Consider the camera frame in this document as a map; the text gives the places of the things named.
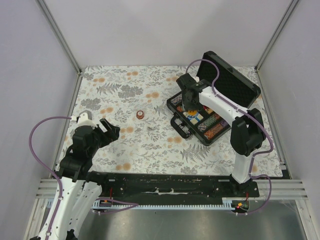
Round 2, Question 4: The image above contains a red playing card deck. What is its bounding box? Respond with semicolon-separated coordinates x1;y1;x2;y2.
203;106;214;115

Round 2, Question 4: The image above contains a blue playing card deck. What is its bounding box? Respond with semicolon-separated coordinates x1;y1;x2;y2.
183;111;204;125

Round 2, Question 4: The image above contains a yellow big blind button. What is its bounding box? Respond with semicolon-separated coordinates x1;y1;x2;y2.
187;110;198;117

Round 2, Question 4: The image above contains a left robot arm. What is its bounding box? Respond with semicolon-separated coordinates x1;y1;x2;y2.
35;112;120;240

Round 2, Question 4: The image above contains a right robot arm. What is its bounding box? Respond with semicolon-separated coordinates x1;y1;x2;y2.
176;73;266;197

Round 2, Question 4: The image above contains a blue orange chip row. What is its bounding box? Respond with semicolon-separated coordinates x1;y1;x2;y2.
171;95;182;106

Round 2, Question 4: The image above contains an orange chip short stack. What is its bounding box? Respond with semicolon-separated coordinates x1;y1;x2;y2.
176;105;184;113

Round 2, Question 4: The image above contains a red poker chip stack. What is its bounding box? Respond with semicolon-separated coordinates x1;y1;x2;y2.
136;110;145;120

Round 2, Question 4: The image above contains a green blue chip row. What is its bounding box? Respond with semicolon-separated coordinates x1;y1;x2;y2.
197;115;217;132

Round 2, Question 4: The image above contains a black poker chip case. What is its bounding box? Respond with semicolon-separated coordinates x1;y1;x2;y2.
166;51;263;146

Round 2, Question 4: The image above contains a purple chip row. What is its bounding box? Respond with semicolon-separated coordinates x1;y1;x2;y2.
220;120;228;127

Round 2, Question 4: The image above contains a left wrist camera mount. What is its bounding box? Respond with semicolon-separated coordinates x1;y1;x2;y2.
70;110;97;128

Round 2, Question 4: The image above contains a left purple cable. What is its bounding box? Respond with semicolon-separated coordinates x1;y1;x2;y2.
28;115;73;240

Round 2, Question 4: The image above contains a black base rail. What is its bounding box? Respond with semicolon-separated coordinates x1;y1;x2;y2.
86;171;260;203

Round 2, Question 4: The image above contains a white cable duct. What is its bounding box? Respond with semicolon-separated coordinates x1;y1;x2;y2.
91;196;249;211

